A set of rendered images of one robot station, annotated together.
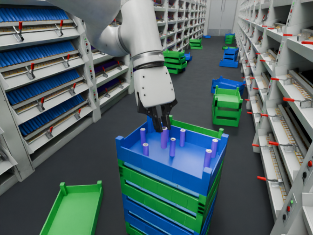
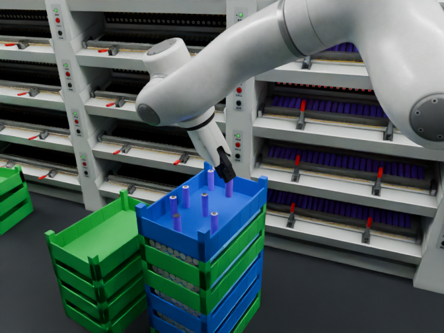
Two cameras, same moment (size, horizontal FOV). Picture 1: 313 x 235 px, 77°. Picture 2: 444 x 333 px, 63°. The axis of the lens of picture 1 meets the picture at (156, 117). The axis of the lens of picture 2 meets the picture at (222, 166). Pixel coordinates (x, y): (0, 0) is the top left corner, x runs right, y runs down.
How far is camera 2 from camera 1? 0.87 m
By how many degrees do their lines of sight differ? 76
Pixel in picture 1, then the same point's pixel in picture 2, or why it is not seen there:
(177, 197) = (252, 231)
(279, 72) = (85, 98)
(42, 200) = not seen: outside the picture
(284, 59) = (82, 81)
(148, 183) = (233, 252)
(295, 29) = (78, 42)
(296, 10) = (70, 20)
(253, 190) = not seen: hidden behind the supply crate
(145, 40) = not seen: hidden behind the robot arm
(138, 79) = (217, 132)
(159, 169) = (242, 218)
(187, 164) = (224, 206)
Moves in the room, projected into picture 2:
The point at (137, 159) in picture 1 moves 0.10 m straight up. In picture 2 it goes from (225, 232) to (225, 195)
